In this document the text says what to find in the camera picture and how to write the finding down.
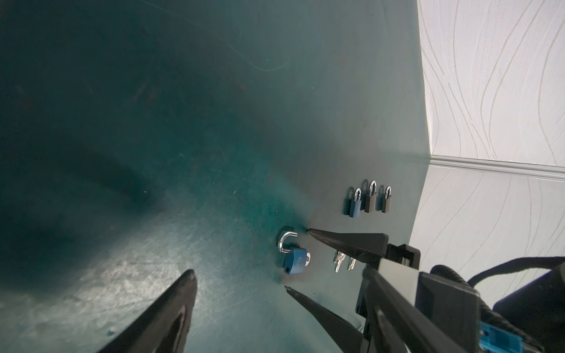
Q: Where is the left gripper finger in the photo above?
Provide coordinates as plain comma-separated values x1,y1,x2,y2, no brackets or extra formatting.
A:
100,269,197,352

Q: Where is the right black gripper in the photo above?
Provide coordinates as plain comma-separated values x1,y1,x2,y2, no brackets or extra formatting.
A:
285,229,481,352

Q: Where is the blue padlock with keys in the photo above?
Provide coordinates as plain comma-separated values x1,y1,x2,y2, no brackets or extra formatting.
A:
349,188,363,218

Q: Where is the black padlock with keys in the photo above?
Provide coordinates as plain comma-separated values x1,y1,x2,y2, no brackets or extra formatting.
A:
381,185,392,213

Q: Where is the dark grey padlock with keys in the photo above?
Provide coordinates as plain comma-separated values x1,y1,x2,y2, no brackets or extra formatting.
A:
364,180,378,213

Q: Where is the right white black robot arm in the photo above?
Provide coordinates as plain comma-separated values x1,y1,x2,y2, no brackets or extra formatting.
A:
288,229,564,352

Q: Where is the blue padlock left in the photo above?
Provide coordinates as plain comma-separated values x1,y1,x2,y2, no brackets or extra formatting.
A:
277,232,311,275

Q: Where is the green table mat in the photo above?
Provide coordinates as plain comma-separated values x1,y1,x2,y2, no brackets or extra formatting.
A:
1,1,430,352

